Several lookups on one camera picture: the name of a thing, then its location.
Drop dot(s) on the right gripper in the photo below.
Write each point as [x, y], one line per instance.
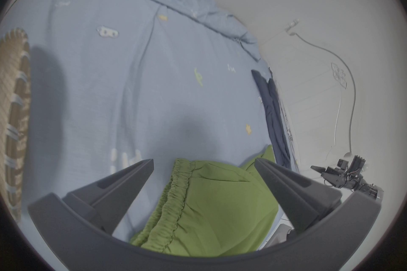
[333, 178]

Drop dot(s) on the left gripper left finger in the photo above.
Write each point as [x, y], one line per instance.
[117, 196]

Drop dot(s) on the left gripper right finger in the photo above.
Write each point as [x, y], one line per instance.
[299, 200]

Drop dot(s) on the green shorts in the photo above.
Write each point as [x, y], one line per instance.
[219, 212]

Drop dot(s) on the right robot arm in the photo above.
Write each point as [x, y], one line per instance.
[356, 163]

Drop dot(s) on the dark blue garment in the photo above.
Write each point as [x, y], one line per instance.
[273, 117]

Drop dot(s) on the bed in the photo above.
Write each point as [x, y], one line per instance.
[95, 104]

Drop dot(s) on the round woven basket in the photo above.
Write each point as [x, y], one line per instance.
[12, 123]

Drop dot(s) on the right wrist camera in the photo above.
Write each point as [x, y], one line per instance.
[341, 164]

